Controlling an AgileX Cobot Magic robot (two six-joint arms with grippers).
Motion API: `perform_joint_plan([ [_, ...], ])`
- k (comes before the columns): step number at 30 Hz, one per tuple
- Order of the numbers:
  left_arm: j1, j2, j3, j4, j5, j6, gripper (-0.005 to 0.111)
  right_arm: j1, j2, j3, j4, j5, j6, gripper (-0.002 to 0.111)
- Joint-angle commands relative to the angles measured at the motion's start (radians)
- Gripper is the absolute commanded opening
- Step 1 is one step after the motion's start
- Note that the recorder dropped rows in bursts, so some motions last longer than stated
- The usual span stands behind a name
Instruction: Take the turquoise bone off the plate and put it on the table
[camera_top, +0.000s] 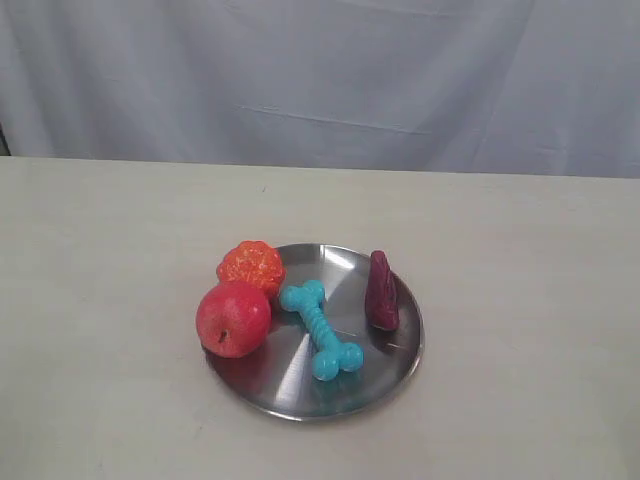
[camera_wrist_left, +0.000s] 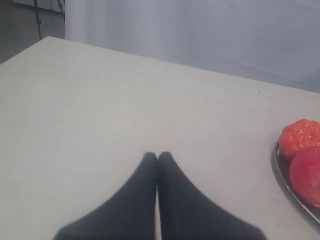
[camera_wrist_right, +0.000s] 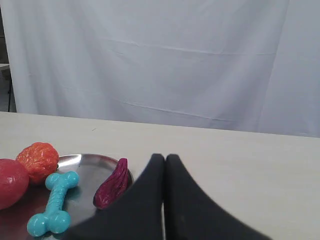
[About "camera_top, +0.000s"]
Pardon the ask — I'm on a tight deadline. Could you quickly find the dark purple sweet potato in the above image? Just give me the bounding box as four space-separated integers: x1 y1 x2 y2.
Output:
365 250 400 331

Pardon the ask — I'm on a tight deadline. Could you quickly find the teal toy bone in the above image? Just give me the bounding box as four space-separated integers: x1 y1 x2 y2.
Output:
279 280 364 381

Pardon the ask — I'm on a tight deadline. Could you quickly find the red apple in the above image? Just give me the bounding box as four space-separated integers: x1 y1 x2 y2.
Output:
195 281 272 359

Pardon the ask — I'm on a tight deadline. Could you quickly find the white backdrop cloth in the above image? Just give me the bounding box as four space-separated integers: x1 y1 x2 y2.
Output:
1 1 639 178

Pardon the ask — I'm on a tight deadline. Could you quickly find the orange bumpy fruit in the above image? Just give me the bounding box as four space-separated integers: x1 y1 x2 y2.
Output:
216 240 286 300

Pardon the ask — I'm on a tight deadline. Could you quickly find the round stainless steel plate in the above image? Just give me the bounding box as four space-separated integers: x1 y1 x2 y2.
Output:
205 243 425 422

